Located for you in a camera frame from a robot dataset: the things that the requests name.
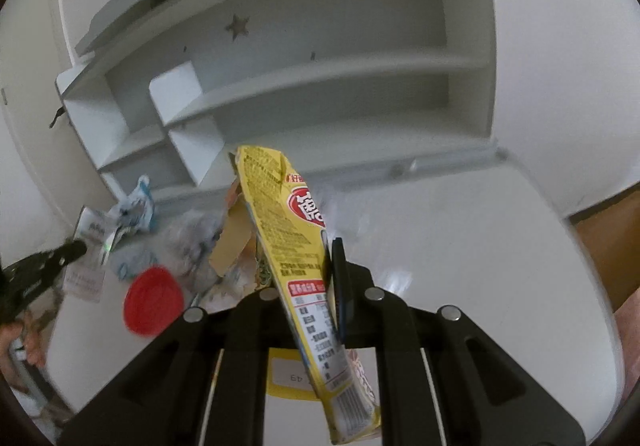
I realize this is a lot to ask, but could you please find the yellow snack wrapper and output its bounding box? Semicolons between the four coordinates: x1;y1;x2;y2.
234;145;381;444

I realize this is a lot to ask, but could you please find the left hand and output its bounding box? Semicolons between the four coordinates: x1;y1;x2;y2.
0;312;46;391

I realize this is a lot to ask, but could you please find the white desk hutch shelf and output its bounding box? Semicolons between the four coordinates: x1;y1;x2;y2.
56;0;496;206

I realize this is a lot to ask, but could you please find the blue white snack wrapper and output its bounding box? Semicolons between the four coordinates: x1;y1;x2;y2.
107;175;155;232

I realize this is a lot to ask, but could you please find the red round lid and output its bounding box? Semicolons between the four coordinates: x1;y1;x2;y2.
122;265;184;338

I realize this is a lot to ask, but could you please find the grey tissue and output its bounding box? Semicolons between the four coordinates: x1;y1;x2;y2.
160;210;224;294

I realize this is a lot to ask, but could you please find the brown cardboard piece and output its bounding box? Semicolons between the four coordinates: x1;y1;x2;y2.
208;180;256;278

